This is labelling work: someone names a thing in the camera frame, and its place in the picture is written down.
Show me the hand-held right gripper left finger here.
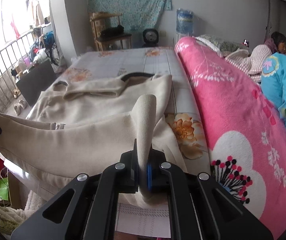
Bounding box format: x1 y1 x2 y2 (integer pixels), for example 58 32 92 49
10 139 140 240

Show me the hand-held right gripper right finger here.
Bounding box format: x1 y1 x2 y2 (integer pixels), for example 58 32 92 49
147 147 274 240

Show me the beige zip jacket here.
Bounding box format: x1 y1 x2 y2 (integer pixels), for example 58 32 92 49
0 72 183 208

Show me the pile of clothes and bags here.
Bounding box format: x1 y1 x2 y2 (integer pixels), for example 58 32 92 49
12 49 49 77

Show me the green paper bag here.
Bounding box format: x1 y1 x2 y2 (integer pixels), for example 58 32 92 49
0 177 10 202

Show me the metal railing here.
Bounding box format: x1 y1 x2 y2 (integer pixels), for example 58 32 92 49
0 31 37 130

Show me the black cabinet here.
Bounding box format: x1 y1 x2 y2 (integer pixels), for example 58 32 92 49
15 59 56 105

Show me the white fluffy rug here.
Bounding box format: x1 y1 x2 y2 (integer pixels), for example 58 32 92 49
0 190 34 235

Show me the pink floral blanket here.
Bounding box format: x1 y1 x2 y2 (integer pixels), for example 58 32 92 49
174 36 286 239

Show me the hanging red cloth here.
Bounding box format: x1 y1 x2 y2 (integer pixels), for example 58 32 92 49
10 15 21 39

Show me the blue bicycle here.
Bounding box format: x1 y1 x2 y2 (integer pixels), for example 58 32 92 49
31 30 60 67

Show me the hanging beige coat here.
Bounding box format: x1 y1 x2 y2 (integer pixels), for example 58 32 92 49
27 0 45 27

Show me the black round fan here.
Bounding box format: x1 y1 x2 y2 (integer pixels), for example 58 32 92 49
142 29 158 47

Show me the black bag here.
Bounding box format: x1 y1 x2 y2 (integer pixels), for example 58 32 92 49
100 24 125 37

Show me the white water dispenser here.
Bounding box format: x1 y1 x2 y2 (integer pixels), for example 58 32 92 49
174 32 191 43

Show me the wooden chair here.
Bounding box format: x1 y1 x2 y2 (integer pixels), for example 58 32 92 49
89 12 133 52

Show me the lace-trimmed patterned pillow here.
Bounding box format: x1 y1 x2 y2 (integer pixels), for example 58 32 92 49
195 34 246 53

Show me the blue water jug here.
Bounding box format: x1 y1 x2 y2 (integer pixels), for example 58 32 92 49
176 9 195 34

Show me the turquoise floral wall cloth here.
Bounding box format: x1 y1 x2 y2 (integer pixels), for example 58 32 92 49
88 0 172 32

